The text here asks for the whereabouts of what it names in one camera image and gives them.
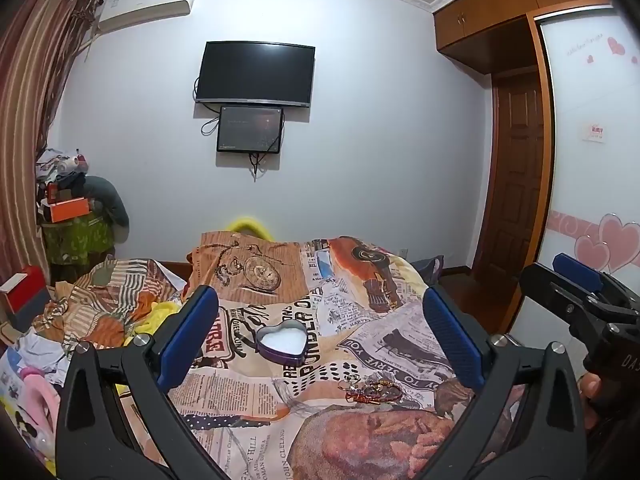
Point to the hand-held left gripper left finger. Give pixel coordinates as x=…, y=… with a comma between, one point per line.
x=192, y=335

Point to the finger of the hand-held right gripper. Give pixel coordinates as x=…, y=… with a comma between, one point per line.
x=575, y=267
x=550, y=290

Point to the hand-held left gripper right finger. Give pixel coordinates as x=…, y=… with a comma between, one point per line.
x=450, y=340

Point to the purple heart-shaped tin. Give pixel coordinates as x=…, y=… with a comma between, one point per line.
x=280, y=355

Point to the person's right hand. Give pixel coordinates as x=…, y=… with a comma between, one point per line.
x=590, y=390

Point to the yellow cloth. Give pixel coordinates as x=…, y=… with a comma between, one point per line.
x=155, y=317

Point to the dark purple cushion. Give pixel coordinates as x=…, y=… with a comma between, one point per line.
x=430, y=267

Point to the white wardrobe with pink hearts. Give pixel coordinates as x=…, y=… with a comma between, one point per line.
x=585, y=185

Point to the striped patchwork quilt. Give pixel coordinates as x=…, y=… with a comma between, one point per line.
x=100, y=300

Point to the brown wooden door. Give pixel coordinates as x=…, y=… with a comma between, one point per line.
x=510, y=175

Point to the yellow plush hoop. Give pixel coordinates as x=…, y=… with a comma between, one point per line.
x=247, y=224

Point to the red and white sticker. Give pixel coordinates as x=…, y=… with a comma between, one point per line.
x=592, y=132

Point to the newspaper printed blanket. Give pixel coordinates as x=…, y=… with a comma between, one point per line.
x=310, y=410

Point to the green patterned bag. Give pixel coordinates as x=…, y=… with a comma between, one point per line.
x=77, y=240

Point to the white cloth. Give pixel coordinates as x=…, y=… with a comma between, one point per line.
x=40, y=352

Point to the grey plush cloth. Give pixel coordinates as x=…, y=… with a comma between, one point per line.
x=107, y=205

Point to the orange box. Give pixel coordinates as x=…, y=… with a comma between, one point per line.
x=70, y=210

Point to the red box with white lid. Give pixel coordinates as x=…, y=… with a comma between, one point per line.
x=22, y=290

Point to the pink cartoon printed cloth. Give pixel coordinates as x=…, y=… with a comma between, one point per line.
x=30, y=410

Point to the wooden overhead cabinet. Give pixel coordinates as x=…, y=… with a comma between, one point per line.
x=480, y=15

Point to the striped brown curtain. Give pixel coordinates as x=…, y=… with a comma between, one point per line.
x=25, y=110

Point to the white air conditioner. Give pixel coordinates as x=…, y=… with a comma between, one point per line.
x=145, y=5

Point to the small black wall monitor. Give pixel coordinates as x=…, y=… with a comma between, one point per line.
x=250, y=127

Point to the black wall television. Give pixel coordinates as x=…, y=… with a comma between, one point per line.
x=255, y=72

